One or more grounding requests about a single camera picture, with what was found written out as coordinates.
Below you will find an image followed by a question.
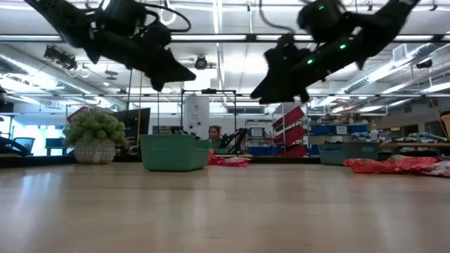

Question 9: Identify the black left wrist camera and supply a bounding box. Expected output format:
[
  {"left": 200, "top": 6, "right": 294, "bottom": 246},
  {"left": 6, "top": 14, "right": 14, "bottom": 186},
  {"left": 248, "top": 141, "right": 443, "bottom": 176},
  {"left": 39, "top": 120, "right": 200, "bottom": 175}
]
[{"left": 142, "top": 20, "right": 173, "bottom": 48}]

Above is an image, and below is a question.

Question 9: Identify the black camera cluster on frame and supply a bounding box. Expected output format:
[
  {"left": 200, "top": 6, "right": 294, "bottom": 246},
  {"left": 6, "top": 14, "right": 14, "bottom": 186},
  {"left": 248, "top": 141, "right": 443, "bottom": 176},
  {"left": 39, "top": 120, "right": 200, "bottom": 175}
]
[{"left": 43, "top": 44, "right": 79, "bottom": 71}]

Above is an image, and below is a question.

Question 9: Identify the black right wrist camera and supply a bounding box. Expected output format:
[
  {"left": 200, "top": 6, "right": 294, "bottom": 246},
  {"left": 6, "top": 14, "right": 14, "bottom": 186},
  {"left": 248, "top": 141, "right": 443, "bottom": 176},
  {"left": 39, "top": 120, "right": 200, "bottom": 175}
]
[{"left": 264, "top": 33, "right": 310, "bottom": 67}]

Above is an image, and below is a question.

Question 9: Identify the dark blue bench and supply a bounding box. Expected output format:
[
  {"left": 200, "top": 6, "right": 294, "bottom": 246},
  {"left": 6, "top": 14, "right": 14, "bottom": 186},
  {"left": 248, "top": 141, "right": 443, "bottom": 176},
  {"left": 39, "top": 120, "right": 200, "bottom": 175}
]
[{"left": 44, "top": 137, "right": 68, "bottom": 156}]

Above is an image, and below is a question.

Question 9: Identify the black overhead frame bar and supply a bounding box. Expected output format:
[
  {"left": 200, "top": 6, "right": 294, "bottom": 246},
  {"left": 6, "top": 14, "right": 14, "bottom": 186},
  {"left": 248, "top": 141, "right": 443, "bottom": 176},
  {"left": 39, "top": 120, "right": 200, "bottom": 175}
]
[{"left": 0, "top": 33, "right": 450, "bottom": 44}]

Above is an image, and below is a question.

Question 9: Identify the white cylindrical column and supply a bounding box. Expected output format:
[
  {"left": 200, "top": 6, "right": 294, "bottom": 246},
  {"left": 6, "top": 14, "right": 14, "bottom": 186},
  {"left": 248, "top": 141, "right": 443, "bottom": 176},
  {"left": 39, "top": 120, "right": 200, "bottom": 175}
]
[{"left": 183, "top": 96, "right": 211, "bottom": 140}]

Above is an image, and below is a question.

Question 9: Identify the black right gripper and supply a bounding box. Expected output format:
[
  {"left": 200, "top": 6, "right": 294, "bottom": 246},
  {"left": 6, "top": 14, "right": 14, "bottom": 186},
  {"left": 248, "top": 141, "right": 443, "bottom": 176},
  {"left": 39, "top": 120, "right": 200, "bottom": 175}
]
[{"left": 250, "top": 34, "right": 367, "bottom": 105}]

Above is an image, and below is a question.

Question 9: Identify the white plastic bottle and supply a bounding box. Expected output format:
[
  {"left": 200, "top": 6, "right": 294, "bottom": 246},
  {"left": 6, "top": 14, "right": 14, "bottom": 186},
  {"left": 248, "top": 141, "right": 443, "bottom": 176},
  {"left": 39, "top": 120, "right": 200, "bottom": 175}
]
[{"left": 369, "top": 120, "right": 380, "bottom": 143}]

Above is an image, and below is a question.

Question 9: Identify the green artificial potted plant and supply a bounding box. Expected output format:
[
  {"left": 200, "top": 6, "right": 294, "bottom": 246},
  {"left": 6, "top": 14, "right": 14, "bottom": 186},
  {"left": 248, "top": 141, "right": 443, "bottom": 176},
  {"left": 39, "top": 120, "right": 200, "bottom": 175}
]
[{"left": 62, "top": 108, "right": 129, "bottom": 165}]

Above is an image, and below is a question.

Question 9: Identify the black monitor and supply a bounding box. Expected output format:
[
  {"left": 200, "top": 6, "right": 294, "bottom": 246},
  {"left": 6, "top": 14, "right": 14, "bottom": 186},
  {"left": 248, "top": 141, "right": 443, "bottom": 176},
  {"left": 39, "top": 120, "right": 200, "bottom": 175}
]
[{"left": 112, "top": 107, "right": 152, "bottom": 141}]

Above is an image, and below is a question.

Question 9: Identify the dark teal plastic basket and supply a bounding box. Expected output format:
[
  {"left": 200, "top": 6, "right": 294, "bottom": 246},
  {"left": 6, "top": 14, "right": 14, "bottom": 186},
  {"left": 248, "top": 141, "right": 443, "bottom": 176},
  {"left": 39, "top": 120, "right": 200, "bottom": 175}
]
[{"left": 318, "top": 142, "right": 380, "bottom": 166}]

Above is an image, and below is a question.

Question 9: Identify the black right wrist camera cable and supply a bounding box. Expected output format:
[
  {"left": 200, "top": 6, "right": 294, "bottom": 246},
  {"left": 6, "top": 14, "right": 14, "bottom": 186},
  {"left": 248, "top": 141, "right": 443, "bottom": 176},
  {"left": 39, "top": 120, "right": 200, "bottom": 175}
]
[{"left": 258, "top": 0, "right": 295, "bottom": 36}]

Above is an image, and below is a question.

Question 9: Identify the black left wrist camera cable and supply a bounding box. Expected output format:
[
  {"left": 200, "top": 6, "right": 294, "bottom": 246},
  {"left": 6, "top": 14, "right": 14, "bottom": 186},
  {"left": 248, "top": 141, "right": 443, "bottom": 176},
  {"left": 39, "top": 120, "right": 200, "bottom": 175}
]
[{"left": 142, "top": 2, "right": 193, "bottom": 33}]

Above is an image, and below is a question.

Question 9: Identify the white ceiling vent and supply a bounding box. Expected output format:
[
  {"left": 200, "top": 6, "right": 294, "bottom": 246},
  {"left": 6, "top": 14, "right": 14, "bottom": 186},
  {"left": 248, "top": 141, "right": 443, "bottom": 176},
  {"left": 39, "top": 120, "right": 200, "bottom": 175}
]
[{"left": 392, "top": 43, "right": 409, "bottom": 63}]

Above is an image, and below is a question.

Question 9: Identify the long blue storage bin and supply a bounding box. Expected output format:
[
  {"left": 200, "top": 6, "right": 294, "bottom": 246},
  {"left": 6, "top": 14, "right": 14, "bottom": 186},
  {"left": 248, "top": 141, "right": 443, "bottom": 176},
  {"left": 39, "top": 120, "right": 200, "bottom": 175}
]
[{"left": 247, "top": 145, "right": 282, "bottom": 157}]

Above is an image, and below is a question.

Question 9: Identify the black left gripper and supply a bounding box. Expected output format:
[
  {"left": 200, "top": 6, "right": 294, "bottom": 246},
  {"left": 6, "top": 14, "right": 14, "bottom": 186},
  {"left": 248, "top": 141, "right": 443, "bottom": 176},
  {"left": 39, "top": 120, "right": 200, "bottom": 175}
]
[{"left": 84, "top": 30, "right": 197, "bottom": 93}]

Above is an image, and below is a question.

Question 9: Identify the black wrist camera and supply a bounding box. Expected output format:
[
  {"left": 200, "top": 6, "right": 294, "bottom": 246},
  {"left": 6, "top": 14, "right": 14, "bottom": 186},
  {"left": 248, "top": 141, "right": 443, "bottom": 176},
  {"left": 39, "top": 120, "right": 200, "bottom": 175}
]
[
  {"left": 142, "top": 20, "right": 173, "bottom": 48},
  {"left": 264, "top": 33, "right": 310, "bottom": 67}
]

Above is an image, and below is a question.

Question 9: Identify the person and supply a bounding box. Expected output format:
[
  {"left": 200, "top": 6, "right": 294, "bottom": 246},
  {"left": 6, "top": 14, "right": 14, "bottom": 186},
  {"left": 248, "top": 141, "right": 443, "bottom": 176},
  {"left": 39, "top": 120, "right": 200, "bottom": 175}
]
[{"left": 207, "top": 125, "right": 224, "bottom": 149}]

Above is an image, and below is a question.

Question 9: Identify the light teal plastic basket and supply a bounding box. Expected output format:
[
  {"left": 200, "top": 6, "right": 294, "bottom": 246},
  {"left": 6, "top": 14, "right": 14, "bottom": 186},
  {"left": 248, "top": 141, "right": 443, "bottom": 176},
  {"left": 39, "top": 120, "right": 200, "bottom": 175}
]
[{"left": 139, "top": 134, "right": 212, "bottom": 172}]

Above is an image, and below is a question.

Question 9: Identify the white hanging ring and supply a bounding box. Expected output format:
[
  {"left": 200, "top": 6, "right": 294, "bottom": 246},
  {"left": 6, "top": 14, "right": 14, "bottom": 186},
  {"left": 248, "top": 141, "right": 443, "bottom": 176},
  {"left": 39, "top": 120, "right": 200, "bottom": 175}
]
[{"left": 160, "top": 6, "right": 178, "bottom": 26}]

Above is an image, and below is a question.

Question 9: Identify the black curved hose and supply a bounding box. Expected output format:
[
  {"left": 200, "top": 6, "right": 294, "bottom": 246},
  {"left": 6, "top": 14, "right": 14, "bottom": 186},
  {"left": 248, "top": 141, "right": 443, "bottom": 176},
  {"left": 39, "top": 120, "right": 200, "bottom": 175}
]
[{"left": 0, "top": 136, "right": 31, "bottom": 157}]

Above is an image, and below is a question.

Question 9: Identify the red storage bin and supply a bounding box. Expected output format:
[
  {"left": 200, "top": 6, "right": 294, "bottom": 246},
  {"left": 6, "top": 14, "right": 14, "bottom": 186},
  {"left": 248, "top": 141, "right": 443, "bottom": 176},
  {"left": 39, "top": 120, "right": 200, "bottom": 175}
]
[
  {"left": 271, "top": 105, "right": 306, "bottom": 131},
  {"left": 280, "top": 124, "right": 309, "bottom": 145},
  {"left": 276, "top": 143, "right": 309, "bottom": 158}
]

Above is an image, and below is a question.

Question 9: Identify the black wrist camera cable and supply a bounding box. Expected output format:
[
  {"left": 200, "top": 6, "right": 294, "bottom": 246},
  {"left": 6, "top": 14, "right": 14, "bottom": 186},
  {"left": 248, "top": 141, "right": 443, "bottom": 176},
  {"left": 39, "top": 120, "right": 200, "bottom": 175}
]
[
  {"left": 258, "top": 0, "right": 295, "bottom": 36},
  {"left": 142, "top": 2, "right": 193, "bottom": 33}
]

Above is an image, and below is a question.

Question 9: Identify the wooden background table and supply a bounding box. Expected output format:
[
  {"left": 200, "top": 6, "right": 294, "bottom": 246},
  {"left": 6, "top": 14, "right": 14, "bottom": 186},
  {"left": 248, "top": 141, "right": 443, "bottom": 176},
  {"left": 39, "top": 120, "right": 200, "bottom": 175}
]
[{"left": 378, "top": 141, "right": 450, "bottom": 150}]

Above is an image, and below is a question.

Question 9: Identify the black overhead camera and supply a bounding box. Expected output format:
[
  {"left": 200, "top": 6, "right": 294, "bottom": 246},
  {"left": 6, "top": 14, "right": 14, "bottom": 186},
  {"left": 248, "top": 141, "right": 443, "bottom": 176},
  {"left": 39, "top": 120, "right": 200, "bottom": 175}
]
[{"left": 193, "top": 55, "right": 210, "bottom": 71}]

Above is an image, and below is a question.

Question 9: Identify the black office chair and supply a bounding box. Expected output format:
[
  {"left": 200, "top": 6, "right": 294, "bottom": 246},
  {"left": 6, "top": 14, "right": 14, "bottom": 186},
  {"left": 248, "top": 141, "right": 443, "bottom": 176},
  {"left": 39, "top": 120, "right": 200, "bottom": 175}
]
[{"left": 13, "top": 136, "right": 37, "bottom": 156}]

